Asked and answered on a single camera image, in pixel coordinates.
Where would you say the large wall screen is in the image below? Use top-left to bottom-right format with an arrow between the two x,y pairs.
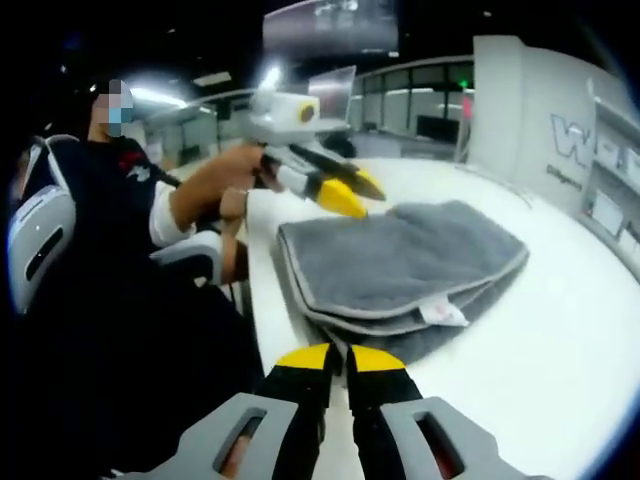
261,0 -> 401,57

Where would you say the black monitor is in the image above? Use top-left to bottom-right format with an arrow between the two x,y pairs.
416,113 -> 460,142

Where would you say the ceiling light tube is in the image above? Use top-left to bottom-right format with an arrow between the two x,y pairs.
258,63 -> 282,95
130,85 -> 189,107

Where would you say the person's left hand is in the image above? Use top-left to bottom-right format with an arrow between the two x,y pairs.
218,143 -> 282,192

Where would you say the person's dark clothed torso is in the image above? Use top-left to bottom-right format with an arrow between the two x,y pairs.
14,134 -> 266,480

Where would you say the open laptop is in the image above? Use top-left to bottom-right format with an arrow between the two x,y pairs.
306,64 -> 358,135

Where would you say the white office chair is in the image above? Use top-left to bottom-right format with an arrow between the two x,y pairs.
7,134 -> 227,315

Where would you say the grey towel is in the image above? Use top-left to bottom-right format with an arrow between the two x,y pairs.
276,199 -> 531,369

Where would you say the grey shelf rack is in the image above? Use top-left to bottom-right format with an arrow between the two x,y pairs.
578,74 -> 640,261

